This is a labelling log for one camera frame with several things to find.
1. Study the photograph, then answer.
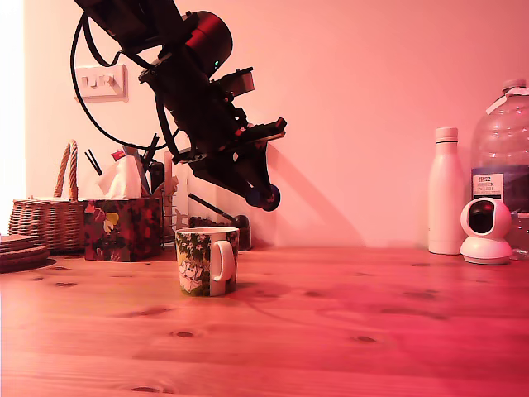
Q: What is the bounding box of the blue coffee capsule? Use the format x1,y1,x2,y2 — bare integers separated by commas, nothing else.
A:
246,184,283,213

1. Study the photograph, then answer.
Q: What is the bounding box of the floral printed coffee mug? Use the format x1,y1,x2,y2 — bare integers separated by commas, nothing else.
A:
174,226,241,298

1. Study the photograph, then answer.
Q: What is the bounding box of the white tissue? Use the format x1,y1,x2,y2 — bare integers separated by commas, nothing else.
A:
96,155,144,200

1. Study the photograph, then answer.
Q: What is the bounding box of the black stick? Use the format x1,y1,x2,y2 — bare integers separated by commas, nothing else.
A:
83,149,104,177

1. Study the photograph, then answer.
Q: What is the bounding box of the floral tissue box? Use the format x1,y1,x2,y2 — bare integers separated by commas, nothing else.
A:
83,197,164,263

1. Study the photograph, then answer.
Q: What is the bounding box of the white insulated bottle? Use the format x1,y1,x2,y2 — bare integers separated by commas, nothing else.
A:
427,127,466,256

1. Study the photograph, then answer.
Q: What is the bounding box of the stack of cork coasters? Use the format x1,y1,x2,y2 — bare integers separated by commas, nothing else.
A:
0,233,51,275

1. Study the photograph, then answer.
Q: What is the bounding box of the large clear water bottle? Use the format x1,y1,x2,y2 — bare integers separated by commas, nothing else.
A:
470,79,529,216

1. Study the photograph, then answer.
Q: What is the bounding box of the black long-handled spoon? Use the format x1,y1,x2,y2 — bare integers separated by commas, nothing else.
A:
188,193,237,222

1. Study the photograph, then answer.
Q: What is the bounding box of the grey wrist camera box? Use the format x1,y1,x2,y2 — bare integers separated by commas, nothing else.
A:
214,66,256,100

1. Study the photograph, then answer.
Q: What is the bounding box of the wire pen holder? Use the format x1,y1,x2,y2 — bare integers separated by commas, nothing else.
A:
159,181,185,246

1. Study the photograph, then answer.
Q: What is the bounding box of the white wall socket plate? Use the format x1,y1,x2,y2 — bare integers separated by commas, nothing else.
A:
74,64,129,103

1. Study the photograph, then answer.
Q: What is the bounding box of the short black arm cable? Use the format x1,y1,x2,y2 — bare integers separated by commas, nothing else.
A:
84,22,125,68

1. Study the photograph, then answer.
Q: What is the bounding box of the long black looping cable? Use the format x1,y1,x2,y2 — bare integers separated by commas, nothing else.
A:
69,10,183,151

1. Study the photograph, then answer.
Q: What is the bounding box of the wicker basket with handle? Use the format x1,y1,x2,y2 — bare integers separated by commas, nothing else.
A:
7,139,86,254

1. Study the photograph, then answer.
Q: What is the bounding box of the small white round camera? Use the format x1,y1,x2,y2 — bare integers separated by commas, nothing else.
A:
459,198,515,266

